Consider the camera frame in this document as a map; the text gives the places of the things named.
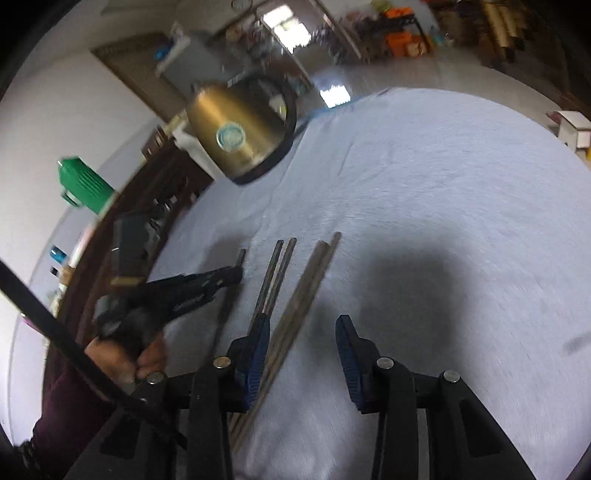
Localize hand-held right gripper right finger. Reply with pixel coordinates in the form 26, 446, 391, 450
335, 315, 536, 480

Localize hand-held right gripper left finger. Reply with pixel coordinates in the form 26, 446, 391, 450
65, 314, 273, 480

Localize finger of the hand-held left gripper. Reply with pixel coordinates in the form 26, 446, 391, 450
178, 266, 244, 291
164, 287, 223, 320

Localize dark chopstick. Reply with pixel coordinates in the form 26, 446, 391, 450
215, 248, 247, 352

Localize brown chopstick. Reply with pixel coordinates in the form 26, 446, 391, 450
233, 232, 342, 453
230, 240, 328, 450

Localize person's left hand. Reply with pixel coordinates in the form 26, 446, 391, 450
84, 330, 168, 389

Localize green thermos flask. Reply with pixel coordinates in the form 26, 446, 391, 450
56, 157, 116, 215

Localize dark carved wooden table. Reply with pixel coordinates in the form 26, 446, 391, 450
44, 122, 215, 370

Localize gold electric kettle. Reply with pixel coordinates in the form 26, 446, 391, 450
185, 76, 298, 185

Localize grey refrigerator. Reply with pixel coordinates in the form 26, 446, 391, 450
154, 32, 241, 93

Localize orange cardboard boxes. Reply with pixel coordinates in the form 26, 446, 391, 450
385, 30, 428, 58

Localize white step stool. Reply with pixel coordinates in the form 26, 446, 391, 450
547, 110, 591, 151

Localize black cable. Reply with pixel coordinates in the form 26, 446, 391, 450
0, 261, 188, 448

